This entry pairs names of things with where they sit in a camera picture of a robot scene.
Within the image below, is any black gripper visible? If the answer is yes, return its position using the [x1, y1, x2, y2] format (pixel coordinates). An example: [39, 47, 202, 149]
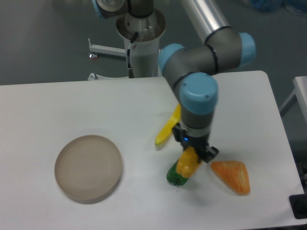
[172, 123, 219, 163]

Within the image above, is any yellow toy pepper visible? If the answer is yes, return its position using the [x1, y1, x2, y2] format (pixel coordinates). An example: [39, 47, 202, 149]
[176, 147, 201, 178]

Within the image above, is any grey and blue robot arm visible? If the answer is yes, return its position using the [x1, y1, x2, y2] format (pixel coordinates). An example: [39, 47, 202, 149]
[89, 0, 256, 162]

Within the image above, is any green toy pepper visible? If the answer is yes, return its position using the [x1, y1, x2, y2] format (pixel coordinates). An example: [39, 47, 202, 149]
[166, 162, 188, 186]

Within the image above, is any beige round plate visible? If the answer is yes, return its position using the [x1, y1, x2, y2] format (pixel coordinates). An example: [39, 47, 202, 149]
[54, 135, 123, 205]

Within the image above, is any yellow toy banana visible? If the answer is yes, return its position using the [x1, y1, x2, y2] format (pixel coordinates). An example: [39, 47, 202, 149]
[154, 104, 181, 146]

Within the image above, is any orange toy bread wedge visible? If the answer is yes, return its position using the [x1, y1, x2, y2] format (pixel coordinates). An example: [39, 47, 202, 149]
[211, 161, 250, 195]

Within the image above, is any white side table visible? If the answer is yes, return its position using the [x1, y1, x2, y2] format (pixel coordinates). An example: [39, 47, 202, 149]
[279, 76, 307, 120]

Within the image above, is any black device at table edge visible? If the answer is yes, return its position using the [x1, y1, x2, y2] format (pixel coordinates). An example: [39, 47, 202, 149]
[289, 194, 307, 219]

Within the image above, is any blue bundle in background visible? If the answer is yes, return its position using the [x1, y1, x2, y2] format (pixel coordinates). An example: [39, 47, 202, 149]
[245, 0, 307, 16]

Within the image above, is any black cable on pedestal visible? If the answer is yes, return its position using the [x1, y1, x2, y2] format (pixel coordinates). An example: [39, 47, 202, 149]
[126, 32, 139, 78]

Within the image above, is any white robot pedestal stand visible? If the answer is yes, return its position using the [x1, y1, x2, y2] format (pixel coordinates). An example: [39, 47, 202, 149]
[88, 8, 166, 78]

